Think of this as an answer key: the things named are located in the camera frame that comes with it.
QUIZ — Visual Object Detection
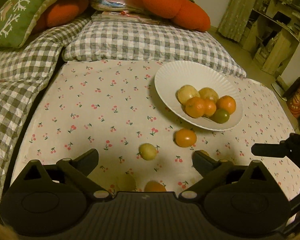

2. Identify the grey gingham pillow left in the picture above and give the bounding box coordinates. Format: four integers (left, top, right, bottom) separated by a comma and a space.
0, 14, 90, 199

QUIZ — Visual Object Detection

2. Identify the green patterned cushion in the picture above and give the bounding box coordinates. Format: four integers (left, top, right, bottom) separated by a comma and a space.
0, 0, 57, 48

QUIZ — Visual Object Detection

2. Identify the grey gingham pillow right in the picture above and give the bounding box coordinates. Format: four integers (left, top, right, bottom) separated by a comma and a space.
62, 21, 247, 78

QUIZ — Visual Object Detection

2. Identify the orange fruit in plate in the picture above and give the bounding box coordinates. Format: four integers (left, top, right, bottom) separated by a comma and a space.
203, 99, 217, 118

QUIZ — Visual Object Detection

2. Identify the orange fruit plate right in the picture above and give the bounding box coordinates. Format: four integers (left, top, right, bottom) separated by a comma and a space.
216, 95, 236, 114

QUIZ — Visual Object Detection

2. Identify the grey gingham pillow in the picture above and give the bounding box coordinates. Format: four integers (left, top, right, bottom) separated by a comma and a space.
0, 14, 90, 199
62, 21, 247, 78

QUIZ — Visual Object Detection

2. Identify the yellow fruit behind in plate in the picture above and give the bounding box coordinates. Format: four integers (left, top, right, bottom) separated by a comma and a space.
199, 87, 219, 103

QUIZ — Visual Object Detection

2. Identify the white ribbed plate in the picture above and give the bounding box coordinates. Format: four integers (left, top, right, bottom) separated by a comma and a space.
153, 61, 243, 131

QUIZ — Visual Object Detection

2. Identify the orange fruit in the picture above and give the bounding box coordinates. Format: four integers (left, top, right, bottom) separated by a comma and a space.
144, 181, 166, 192
185, 96, 206, 118
203, 99, 217, 118

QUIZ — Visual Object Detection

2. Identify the wooden shelf unit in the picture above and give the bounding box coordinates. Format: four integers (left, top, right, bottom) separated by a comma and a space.
240, 0, 300, 75

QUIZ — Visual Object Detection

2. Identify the orange tomato on sheet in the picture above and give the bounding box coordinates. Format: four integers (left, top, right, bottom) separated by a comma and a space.
174, 128, 197, 147

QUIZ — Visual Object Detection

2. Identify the beige curtain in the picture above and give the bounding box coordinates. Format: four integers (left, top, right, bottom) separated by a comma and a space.
218, 0, 256, 42

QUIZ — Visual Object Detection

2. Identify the cherry print bed sheet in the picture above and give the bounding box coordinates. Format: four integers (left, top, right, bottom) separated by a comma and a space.
13, 60, 294, 193

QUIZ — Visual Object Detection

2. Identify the stack of papers and bags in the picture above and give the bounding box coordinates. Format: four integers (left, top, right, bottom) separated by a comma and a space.
90, 0, 162, 25

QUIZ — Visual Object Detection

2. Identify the orange carrot plush large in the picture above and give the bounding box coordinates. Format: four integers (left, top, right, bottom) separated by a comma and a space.
132, 0, 211, 32

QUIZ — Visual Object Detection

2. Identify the pale yellow fruit on sheet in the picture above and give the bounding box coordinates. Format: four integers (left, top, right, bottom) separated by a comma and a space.
139, 143, 157, 161

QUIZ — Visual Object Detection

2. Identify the yellow fruit by right finger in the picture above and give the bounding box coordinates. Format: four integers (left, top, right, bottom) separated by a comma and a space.
199, 150, 210, 157

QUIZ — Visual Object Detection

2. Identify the green fruit bottom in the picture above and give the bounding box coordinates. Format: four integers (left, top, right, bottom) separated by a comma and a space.
210, 108, 230, 124

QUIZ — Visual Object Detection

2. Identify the orange plush under cushion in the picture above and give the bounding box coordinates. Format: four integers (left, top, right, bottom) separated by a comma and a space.
31, 0, 89, 34

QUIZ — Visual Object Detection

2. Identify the orange printed bag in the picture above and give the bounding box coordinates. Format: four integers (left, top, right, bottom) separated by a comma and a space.
283, 77, 300, 118

